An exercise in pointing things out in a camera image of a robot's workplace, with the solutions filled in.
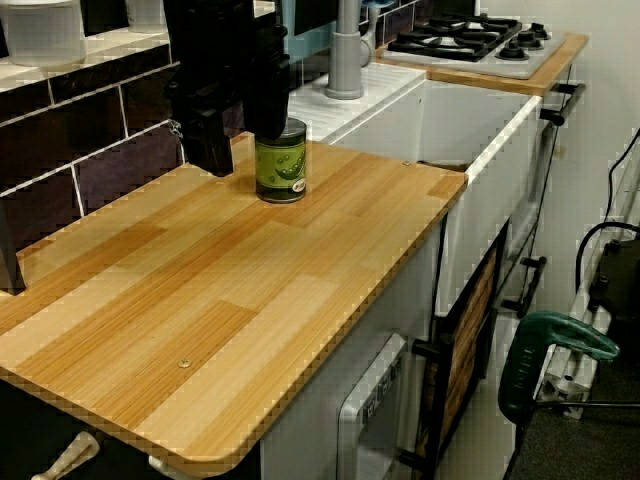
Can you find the dark kitchen upright panel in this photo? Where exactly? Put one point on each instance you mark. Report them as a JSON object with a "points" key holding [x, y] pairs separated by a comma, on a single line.
{"points": [[315, 15]]}

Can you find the white aluminium rail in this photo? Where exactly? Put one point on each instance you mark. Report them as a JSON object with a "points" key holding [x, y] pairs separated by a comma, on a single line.
{"points": [[575, 385]]}

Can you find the black box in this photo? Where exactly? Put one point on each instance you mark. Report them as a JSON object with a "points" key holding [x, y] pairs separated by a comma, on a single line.
{"points": [[617, 280]]}

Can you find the green power drill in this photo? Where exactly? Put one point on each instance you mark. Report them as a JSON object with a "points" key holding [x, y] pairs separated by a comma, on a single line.
{"points": [[520, 370]]}

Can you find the black stove knob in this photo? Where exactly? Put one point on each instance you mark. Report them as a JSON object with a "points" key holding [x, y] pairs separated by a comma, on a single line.
{"points": [[514, 51], [531, 40]]}

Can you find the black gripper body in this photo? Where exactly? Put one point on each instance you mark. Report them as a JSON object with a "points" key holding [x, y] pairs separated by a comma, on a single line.
{"points": [[215, 45]]}

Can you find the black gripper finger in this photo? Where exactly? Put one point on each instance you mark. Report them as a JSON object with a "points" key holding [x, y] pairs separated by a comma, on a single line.
{"points": [[267, 112], [210, 145]]}

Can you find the black burner grate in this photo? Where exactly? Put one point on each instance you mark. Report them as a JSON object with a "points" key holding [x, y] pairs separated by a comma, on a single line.
{"points": [[452, 32]]}

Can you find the green pea can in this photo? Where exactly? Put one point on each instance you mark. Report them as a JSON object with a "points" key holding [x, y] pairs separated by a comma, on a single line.
{"points": [[280, 170]]}

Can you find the white toy kitchen cabinet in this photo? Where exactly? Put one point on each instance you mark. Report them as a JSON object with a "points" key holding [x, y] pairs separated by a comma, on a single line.
{"points": [[310, 400]]}

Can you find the large white plastic container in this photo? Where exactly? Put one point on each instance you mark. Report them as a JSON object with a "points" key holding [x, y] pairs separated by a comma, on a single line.
{"points": [[42, 32]]}

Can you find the white toy sink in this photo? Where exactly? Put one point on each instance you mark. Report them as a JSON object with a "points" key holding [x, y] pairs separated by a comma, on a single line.
{"points": [[450, 125]]}

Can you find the grey stove plate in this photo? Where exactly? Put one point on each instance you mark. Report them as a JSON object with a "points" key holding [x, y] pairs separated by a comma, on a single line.
{"points": [[545, 56]]}

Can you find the teal plastic box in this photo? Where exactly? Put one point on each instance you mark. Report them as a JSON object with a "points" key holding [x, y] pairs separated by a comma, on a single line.
{"points": [[310, 46]]}

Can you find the grey toy faucet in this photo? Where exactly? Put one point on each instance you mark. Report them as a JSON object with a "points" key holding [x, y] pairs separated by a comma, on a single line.
{"points": [[345, 60]]}

